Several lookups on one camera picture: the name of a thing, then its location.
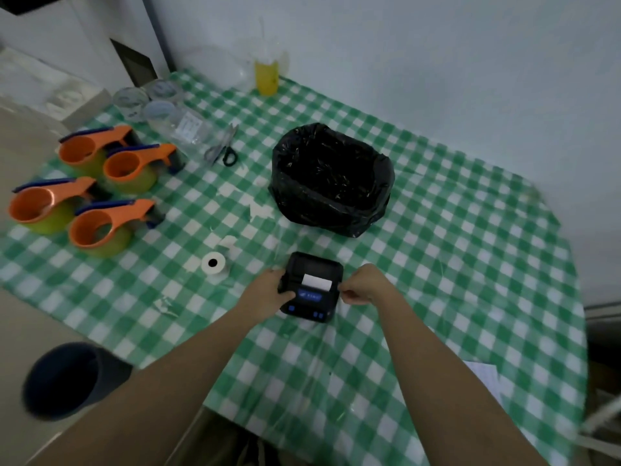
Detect person's left forearm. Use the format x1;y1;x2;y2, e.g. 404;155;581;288
27;302;265;466

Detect white paper roll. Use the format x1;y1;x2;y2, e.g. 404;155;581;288
201;251;230;279

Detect black handled scissors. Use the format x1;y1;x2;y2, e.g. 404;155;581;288
204;122;239;167

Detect clear plastic bag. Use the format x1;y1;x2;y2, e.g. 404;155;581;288
146;105;229;161

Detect green checkered tablecloth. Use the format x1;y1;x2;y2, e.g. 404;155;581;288
0;68;590;466

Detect white paper sheet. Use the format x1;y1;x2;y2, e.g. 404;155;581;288
462;360;505;408

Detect white paper scrap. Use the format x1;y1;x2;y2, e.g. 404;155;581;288
248;201;275;223

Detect clear glass jar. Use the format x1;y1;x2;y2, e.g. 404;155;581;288
142;100;181;134
113;86;150;123
145;78;185;106

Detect person's left hand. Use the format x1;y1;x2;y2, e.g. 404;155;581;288
236;269;297;323

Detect black bin bag lined basket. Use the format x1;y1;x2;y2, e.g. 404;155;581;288
268;122;396;239

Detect dark blue cylindrical bin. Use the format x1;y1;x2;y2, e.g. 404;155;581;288
21;341;134;423

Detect person's right hand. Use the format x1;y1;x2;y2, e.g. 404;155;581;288
338;263;405;306

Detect black portable label printer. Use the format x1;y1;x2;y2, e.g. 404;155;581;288
277;251;344;324

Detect orange tape dispenser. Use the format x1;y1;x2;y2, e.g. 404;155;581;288
102;143;187;194
8;176;112;236
68;198;166;259
58;124;141;177

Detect yellow liquid plastic bottle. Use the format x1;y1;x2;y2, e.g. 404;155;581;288
254;25;290;97

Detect clear plastic dome lid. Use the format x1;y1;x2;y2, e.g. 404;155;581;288
182;45;256;91

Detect person's right forearm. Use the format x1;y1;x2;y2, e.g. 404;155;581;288
373;291;549;466

